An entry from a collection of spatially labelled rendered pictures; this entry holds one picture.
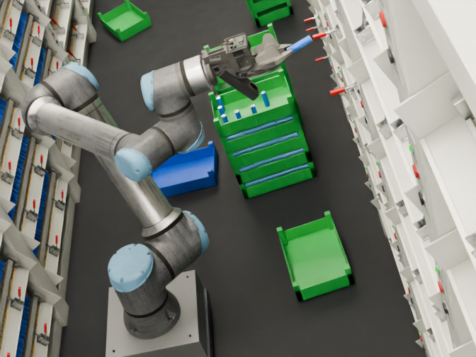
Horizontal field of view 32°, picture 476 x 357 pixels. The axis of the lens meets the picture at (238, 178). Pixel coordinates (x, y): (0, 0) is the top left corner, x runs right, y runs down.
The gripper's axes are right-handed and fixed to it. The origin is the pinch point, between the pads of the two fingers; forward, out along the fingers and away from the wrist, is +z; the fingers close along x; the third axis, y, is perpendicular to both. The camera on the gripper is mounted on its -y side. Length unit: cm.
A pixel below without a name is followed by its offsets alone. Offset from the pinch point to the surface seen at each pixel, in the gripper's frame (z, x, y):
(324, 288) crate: -16, 16, -101
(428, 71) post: 17, -107, 57
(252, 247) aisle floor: -39, 47, -103
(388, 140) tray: 14, -57, 10
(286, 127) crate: -14, 75, -76
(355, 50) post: 13.9, -36.8, 17.8
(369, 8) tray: 15, -83, 52
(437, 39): 16, -126, 74
